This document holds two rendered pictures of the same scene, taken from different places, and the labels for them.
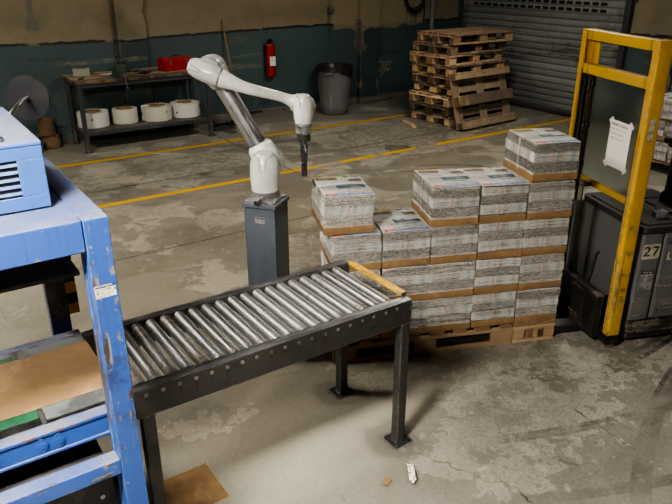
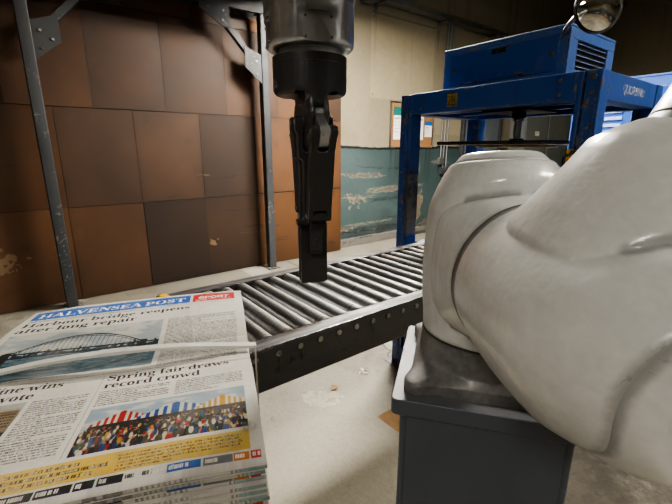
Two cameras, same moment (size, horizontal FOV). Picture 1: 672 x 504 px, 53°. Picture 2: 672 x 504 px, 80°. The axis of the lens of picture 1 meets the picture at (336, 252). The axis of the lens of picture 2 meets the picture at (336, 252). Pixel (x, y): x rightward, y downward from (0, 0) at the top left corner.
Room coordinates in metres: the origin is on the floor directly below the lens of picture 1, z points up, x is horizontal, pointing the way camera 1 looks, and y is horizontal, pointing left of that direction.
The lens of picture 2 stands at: (4.03, 0.18, 1.28)
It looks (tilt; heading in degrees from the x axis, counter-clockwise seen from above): 14 degrees down; 177
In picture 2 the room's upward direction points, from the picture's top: straight up
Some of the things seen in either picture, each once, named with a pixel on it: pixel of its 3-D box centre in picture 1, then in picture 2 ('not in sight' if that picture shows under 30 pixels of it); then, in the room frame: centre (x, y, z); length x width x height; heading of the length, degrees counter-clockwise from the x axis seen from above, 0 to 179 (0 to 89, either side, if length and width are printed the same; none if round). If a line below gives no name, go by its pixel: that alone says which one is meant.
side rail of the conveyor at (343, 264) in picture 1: (230, 304); (409, 313); (2.80, 0.50, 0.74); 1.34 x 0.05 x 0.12; 124
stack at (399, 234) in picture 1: (418, 280); not in sight; (3.74, -0.51, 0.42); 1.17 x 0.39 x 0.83; 102
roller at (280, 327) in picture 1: (266, 316); (348, 287); (2.62, 0.31, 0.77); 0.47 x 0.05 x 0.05; 34
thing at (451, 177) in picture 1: (446, 177); not in sight; (3.77, -0.65, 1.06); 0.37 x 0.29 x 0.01; 11
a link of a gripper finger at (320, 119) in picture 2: not in sight; (318, 120); (3.63, 0.18, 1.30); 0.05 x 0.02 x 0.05; 12
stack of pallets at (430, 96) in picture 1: (459, 75); not in sight; (10.47, -1.88, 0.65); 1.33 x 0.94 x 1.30; 128
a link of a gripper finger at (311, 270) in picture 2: not in sight; (313, 252); (3.59, 0.18, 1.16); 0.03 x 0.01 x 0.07; 102
